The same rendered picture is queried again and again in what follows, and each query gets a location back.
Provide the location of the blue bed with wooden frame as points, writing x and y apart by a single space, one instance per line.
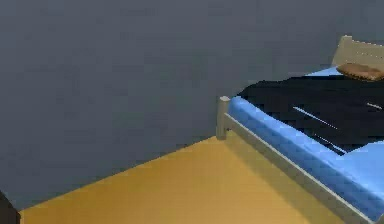
283 133

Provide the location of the black blanket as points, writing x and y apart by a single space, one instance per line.
320 96

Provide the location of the dark round object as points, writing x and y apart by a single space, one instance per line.
6 211

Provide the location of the brown pillow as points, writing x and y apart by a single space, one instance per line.
361 71

